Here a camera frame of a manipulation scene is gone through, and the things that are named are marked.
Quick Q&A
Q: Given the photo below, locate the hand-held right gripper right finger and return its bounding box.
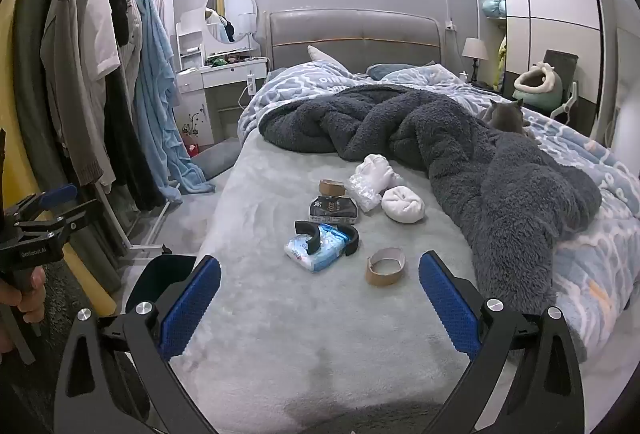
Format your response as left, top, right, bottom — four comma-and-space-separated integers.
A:
417, 250, 586, 434

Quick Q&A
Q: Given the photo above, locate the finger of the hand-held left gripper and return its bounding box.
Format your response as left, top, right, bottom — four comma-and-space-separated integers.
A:
5, 185, 79, 221
15, 199, 99, 240

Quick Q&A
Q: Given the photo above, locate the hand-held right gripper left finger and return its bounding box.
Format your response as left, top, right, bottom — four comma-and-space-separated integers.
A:
52, 255, 223, 434

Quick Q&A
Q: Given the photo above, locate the dark teal trash bin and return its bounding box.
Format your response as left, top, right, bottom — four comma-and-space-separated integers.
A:
124, 254, 198, 315

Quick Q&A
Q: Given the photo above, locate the cardboard tape core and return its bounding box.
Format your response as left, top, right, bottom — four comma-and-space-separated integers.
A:
365, 246, 407, 287

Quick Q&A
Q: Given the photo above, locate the white sock ball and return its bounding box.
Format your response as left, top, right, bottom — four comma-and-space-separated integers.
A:
381, 186, 426, 224

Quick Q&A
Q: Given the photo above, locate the blue tissue packet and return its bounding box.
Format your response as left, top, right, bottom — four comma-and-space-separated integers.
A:
284, 223, 351, 273

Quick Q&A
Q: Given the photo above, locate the black curved plastic piece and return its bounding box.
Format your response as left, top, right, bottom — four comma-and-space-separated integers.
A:
294, 220, 360, 258

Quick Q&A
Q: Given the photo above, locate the person's left hand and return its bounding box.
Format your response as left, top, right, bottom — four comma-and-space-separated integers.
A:
0, 276, 47, 355

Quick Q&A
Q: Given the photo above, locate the white clothes rack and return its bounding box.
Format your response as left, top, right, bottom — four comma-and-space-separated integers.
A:
52, 0, 175, 265

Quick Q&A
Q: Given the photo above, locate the black long garment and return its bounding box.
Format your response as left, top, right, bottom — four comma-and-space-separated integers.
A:
102, 59, 167, 211

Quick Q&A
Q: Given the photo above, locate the yellow foam pad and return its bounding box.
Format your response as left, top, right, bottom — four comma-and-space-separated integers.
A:
0, 0, 118, 317

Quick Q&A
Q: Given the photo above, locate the grey hanging coat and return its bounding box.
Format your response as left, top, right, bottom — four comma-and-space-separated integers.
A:
39, 0, 117, 189

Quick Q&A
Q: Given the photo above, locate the dark grey fleece blanket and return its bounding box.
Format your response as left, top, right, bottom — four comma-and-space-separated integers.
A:
259, 85, 603, 362

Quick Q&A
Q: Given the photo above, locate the grey upholstered bed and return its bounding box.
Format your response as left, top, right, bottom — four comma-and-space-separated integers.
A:
170, 9, 640, 434

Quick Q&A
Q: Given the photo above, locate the clear plastic wrapper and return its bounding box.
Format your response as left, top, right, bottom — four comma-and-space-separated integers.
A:
347, 171, 388, 213

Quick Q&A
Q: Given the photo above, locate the black printed box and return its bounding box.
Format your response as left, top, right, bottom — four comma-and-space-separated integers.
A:
309, 195, 360, 223

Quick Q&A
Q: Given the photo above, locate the grey floor cushion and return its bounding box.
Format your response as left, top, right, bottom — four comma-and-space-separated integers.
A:
192, 141, 244, 180

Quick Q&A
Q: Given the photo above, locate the white glove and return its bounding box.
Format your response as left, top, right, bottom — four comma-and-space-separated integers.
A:
350, 154, 402, 191

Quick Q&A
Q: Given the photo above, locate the hanging light blue towel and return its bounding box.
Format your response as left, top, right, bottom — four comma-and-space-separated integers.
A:
131, 0, 216, 196

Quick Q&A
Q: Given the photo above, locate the white hanging shirt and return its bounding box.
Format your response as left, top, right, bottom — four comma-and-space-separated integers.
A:
79, 0, 124, 107

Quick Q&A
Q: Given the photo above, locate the grey cat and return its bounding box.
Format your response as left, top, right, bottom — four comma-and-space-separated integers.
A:
480, 98, 532, 137

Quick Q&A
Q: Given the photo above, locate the white vanity desk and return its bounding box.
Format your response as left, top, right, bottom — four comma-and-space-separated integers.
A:
175, 9, 271, 146

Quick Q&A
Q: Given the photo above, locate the pile of vanity items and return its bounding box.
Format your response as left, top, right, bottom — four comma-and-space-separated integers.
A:
207, 55, 257, 67

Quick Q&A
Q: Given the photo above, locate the blue-grey pillow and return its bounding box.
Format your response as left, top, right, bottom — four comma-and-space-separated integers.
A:
366, 63, 432, 81

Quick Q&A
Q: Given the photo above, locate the yellow-green cloth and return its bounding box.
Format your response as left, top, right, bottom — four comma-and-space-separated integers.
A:
492, 36, 507, 91

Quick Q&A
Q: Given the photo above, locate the blue patterned duvet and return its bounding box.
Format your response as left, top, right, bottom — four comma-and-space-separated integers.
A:
237, 61, 640, 330

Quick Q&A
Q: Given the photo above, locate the bedside table lamp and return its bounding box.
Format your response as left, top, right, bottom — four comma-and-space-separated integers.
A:
461, 37, 489, 83

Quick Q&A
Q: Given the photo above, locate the white desk lamp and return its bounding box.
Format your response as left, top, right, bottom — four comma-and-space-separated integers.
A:
237, 12, 259, 53

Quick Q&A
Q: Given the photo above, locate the dark chair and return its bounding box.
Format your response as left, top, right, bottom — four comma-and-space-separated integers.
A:
542, 49, 582, 121

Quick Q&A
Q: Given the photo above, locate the round vanity mirror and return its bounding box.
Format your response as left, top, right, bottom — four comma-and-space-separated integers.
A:
205, 0, 259, 45

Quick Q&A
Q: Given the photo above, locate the beige pillow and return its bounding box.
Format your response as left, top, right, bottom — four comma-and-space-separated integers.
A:
306, 45, 352, 76

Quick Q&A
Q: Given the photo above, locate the white wardrobe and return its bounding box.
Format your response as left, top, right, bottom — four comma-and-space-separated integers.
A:
474, 0, 609, 146

